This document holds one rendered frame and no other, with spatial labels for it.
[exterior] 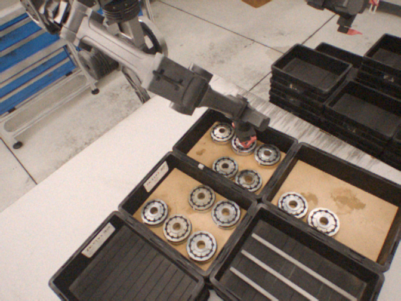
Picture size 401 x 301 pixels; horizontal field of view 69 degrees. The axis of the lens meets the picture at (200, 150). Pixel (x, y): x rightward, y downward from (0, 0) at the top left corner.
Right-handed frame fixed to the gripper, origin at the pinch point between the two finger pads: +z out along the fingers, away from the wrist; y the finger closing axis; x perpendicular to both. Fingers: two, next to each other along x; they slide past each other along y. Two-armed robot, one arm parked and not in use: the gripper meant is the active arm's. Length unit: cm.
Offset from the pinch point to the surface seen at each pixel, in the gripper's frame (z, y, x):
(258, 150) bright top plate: 1.3, -5.9, -4.2
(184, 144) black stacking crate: -2.6, 3.7, 24.1
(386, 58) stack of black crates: 40, 64, -117
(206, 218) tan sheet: 3.5, -27.2, 22.9
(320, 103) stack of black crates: 39, 41, -60
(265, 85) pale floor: 89, 115, -56
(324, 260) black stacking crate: 4, -51, -11
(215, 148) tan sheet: 3.9, 2.6, 12.0
